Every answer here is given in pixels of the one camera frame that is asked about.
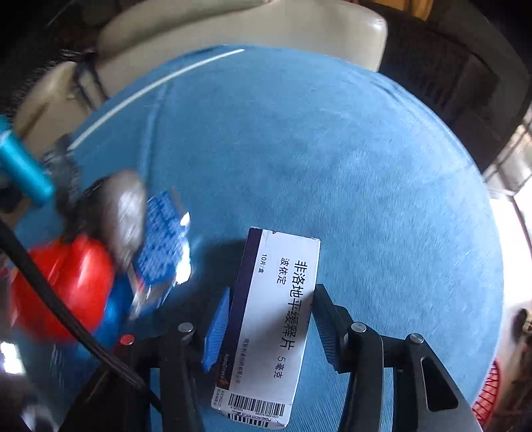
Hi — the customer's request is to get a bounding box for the white medicine box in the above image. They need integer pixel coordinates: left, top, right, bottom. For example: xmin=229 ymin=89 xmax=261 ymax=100
xmin=211 ymin=228 xmax=320 ymax=430

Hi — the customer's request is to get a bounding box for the blue toothpaste carton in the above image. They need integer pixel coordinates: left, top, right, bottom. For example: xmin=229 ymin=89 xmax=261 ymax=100
xmin=127 ymin=188 xmax=192 ymax=319

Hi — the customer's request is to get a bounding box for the blue plastic bag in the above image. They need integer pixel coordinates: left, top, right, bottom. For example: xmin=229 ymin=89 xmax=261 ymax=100
xmin=93 ymin=273 xmax=133 ymax=350

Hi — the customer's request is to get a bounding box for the red plastic bag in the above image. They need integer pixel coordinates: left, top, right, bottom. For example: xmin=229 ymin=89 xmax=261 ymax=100
xmin=11 ymin=235 xmax=114 ymax=343

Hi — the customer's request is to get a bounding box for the grey plastic bag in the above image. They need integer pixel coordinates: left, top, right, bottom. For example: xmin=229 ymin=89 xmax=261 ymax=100
xmin=97 ymin=170 xmax=147 ymax=273

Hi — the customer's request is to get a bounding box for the red mesh trash basket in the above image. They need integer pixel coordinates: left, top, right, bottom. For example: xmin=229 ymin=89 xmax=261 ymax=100
xmin=471 ymin=360 xmax=501 ymax=429

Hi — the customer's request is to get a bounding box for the teal thermos bottle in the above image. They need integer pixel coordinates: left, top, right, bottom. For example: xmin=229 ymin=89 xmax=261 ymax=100
xmin=1 ymin=115 xmax=55 ymax=207

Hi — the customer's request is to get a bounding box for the white thin stick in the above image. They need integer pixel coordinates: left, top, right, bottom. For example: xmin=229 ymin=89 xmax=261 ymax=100
xmin=68 ymin=49 xmax=245 ymax=150

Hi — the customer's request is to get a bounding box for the cream leather armchair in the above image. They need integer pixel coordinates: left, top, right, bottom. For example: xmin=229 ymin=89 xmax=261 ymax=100
xmin=14 ymin=1 xmax=388 ymax=149

